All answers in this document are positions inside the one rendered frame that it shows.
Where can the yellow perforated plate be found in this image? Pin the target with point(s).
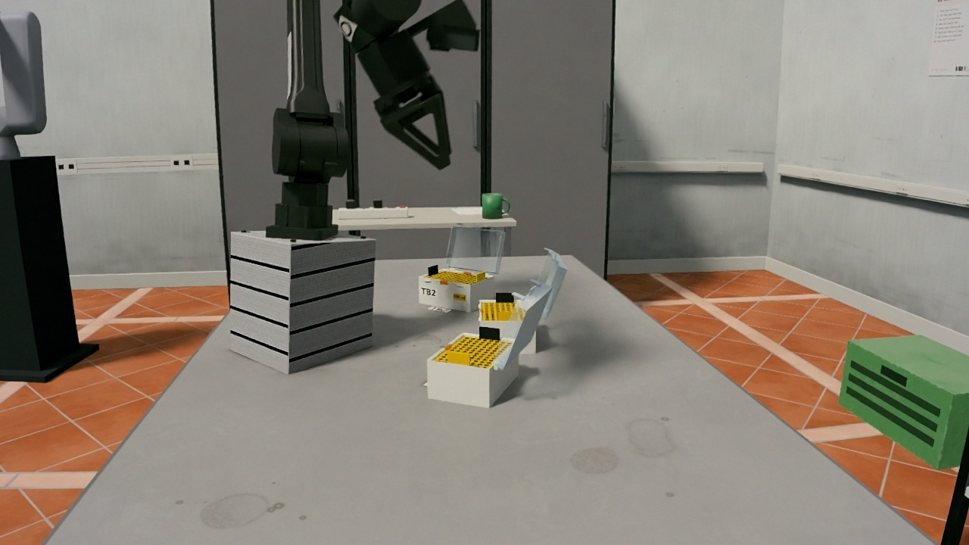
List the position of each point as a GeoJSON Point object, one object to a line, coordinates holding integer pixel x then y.
{"type": "Point", "coordinates": [454, 276]}
{"type": "Point", "coordinates": [469, 351]}
{"type": "Point", "coordinates": [499, 311]}

